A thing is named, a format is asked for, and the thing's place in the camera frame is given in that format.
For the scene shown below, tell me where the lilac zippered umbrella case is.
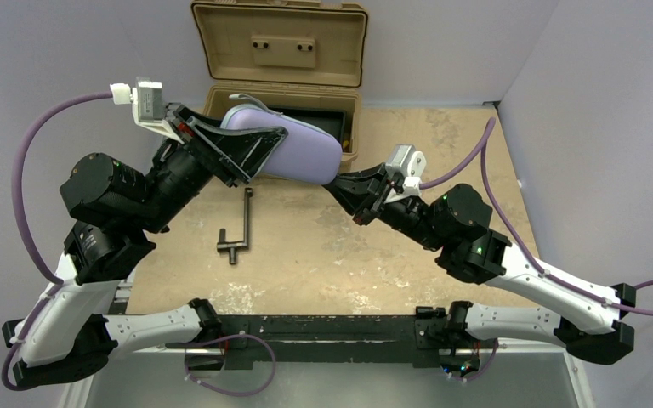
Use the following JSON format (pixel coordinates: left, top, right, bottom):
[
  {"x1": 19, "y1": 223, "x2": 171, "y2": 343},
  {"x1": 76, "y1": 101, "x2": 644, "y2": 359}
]
[{"x1": 221, "y1": 93, "x2": 342, "y2": 184}]

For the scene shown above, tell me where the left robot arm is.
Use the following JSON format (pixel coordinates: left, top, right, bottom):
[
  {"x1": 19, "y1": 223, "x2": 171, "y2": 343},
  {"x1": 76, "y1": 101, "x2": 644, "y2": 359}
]
[{"x1": 2, "y1": 105, "x2": 288, "y2": 391}]

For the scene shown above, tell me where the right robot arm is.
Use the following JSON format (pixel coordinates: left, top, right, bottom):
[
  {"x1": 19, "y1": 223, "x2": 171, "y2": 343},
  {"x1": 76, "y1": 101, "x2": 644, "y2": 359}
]
[{"x1": 326, "y1": 165, "x2": 636, "y2": 365}]

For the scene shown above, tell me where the black tray in toolbox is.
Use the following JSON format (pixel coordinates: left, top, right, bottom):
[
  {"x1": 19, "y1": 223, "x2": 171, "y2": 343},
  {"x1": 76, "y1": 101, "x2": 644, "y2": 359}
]
[{"x1": 270, "y1": 105, "x2": 347, "y2": 144}]

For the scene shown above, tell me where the tan plastic toolbox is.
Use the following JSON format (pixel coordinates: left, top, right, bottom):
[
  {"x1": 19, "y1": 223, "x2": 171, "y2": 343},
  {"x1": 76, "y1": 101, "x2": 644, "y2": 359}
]
[{"x1": 190, "y1": 1, "x2": 369, "y2": 172}]

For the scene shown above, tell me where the black base bar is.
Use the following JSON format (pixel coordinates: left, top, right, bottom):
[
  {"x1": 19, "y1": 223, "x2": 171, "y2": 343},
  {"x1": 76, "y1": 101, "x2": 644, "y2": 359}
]
[{"x1": 164, "y1": 306, "x2": 500, "y2": 371}]

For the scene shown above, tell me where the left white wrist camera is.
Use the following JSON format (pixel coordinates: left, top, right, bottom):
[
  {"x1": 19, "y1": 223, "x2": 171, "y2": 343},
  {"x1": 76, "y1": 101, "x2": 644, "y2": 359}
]
[{"x1": 110, "y1": 77, "x2": 183, "y2": 144}]

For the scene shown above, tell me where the black metal crank handle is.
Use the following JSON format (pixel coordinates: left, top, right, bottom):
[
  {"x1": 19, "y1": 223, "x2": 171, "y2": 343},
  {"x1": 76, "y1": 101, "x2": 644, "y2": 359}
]
[{"x1": 216, "y1": 187, "x2": 255, "y2": 266}]

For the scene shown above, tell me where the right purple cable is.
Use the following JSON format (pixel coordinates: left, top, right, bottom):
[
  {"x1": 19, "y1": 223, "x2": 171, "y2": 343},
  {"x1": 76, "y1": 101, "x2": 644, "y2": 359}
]
[{"x1": 419, "y1": 116, "x2": 653, "y2": 318}]

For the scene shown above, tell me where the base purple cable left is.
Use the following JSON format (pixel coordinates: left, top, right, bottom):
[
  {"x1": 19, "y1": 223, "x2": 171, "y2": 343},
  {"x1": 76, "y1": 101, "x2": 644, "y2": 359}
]
[{"x1": 183, "y1": 333, "x2": 277, "y2": 397}]

